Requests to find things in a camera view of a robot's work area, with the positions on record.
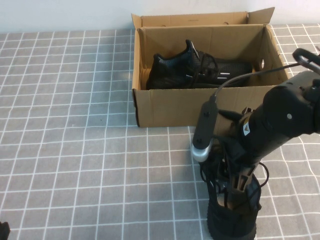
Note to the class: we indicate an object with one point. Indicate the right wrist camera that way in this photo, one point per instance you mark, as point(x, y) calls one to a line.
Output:
point(205, 125)

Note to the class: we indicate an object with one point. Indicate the brown cardboard shoe box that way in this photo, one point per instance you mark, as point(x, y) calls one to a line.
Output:
point(175, 107)

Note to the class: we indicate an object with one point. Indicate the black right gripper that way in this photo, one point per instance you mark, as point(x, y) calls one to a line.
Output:
point(255, 140)

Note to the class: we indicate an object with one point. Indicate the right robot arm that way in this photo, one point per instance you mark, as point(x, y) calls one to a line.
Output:
point(300, 105)

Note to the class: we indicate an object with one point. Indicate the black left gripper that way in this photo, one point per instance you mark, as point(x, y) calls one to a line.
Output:
point(3, 231)

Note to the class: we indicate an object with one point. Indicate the black sneaker with white tongue label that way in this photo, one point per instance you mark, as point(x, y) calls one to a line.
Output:
point(232, 225)

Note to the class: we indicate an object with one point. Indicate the black sneaker with white stripes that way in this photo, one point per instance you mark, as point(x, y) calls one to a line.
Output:
point(170, 72)

